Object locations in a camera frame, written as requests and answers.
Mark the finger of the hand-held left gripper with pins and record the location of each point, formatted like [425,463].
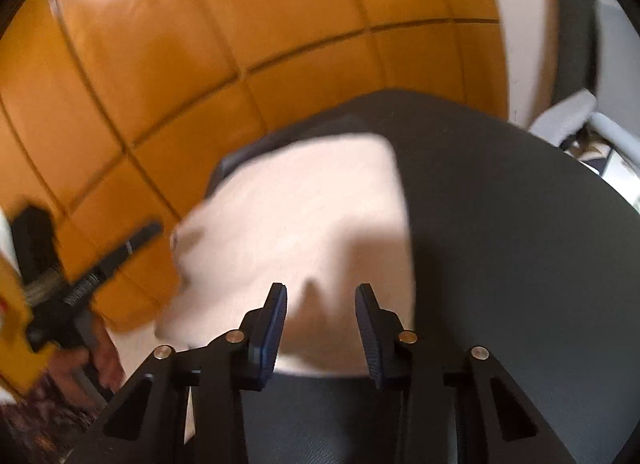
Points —
[130,246]

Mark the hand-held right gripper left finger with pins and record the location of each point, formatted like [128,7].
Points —
[275,329]

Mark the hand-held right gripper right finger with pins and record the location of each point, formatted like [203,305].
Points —
[367,334]

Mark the beige knit sweater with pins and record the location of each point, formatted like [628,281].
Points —
[300,204]

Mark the person's left forearm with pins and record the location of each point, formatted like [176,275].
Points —
[45,419]

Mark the person's left hand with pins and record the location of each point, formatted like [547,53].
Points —
[107,359]

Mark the dark grey cloth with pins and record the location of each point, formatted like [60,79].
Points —
[310,127]

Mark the orange wooden wardrobe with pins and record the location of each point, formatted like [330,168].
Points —
[300,19]

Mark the grey yellow blue chair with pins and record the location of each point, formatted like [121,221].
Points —
[565,117]

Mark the white printed shirt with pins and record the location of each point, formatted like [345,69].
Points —
[620,169]

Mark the black upright pad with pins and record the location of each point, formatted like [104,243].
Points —
[575,34]

